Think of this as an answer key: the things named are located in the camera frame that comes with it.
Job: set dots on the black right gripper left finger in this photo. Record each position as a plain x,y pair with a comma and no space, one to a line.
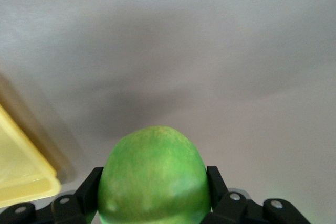
78,200

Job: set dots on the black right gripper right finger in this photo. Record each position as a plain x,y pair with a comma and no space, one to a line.
236,205

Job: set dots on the green apple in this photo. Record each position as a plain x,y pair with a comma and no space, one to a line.
155,176

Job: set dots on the yellow plastic tray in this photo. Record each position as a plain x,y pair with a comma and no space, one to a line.
18,171

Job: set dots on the brown table mat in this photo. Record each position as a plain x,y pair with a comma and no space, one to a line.
183,51

